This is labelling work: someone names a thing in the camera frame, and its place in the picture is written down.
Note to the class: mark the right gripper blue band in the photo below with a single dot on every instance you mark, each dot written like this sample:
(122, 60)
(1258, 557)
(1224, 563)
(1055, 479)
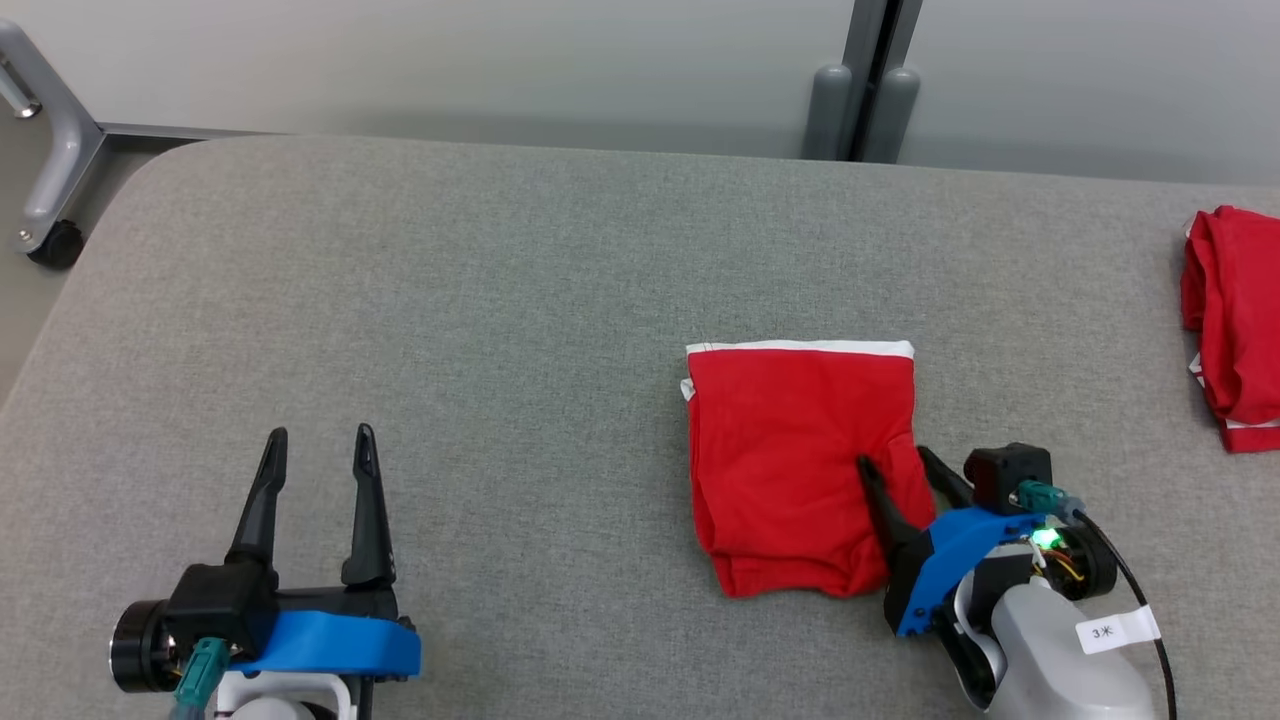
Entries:
(960, 550)

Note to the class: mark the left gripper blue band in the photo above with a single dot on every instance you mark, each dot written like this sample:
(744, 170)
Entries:
(330, 645)

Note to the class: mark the red Bulls 23 shorts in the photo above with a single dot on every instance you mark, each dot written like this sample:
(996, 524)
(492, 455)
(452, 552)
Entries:
(790, 460)

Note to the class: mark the red Bulls jersey white sleeves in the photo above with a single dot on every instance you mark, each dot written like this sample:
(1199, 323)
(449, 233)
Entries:
(1235, 320)

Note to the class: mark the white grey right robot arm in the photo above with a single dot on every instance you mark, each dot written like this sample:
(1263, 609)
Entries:
(1060, 660)

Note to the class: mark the black caster wheel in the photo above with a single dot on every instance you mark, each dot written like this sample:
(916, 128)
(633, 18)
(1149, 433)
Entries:
(58, 245)

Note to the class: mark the grey cylinder cap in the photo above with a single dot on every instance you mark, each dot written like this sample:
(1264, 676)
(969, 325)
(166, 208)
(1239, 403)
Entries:
(892, 115)
(827, 115)

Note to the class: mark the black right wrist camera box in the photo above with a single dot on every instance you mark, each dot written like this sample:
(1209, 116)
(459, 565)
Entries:
(1005, 475)

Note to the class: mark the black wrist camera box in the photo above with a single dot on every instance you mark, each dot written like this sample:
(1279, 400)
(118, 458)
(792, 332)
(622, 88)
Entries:
(220, 605)
(1005, 475)

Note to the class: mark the teal right camera connector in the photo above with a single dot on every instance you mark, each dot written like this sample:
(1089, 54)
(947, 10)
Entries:
(1045, 497)

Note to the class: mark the teal camera connector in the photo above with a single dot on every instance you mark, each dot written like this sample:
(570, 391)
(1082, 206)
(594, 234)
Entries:
(1045, 497)
(200, 675)

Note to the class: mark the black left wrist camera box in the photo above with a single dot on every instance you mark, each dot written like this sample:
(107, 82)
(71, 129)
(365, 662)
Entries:
(220, 605)

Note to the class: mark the teal left camera connector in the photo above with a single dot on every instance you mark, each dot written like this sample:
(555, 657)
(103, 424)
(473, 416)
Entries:
(200, 675)

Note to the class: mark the grey metal frame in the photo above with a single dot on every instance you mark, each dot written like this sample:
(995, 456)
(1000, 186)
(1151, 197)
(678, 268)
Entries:
(65, 150)

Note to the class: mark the grey partition post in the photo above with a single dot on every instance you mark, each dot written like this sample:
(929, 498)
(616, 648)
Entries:
(858, 40)

